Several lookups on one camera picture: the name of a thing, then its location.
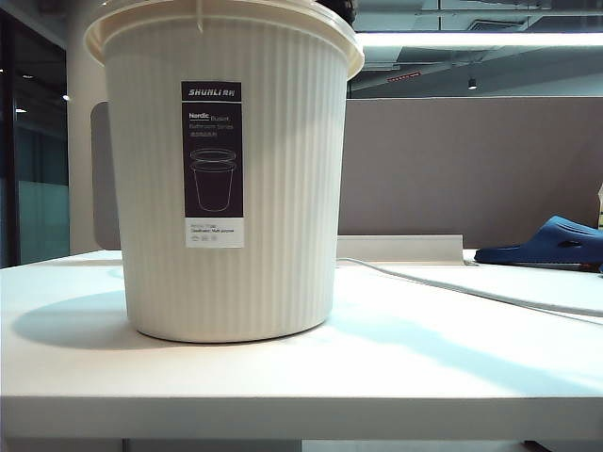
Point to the white ribbed plastic trash can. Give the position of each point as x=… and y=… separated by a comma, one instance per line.
x=282, y=188

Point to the black ceiling spot lamp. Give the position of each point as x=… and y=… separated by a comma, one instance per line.
x=471, y=85

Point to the brown desk partition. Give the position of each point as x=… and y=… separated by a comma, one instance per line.
x=471, y=165

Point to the red ceiling sign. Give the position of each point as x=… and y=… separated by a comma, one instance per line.
x=405, y=77

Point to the yellowish paper package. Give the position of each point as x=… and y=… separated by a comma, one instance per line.
x=600, y=212

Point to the ceiling air vent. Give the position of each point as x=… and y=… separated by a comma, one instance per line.
x=490, y=24

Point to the grey rounded partition panel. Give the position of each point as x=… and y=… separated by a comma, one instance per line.
x=106, y=188

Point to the black plastic garbage bag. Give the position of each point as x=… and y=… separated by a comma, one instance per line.
x=341, y=9

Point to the long ceiling light strip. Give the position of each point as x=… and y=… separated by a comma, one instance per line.
x=471, y=38

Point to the blue slipper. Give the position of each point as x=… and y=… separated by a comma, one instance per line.
x=542, y=245

